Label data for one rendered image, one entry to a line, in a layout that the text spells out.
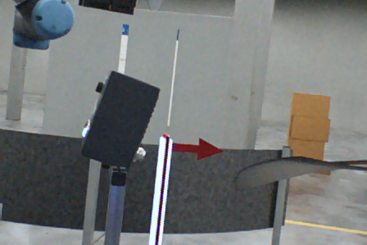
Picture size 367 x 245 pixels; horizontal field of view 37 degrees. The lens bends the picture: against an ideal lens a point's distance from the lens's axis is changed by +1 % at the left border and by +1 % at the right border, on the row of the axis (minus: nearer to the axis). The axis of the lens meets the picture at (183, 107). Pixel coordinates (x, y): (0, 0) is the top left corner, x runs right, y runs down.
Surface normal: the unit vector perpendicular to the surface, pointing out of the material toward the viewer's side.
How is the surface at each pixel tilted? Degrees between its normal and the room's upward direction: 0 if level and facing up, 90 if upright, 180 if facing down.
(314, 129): 90
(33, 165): 90
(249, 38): 90
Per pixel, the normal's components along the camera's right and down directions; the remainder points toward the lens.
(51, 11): 0.47, 0.10
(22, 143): -0.11, 0.04
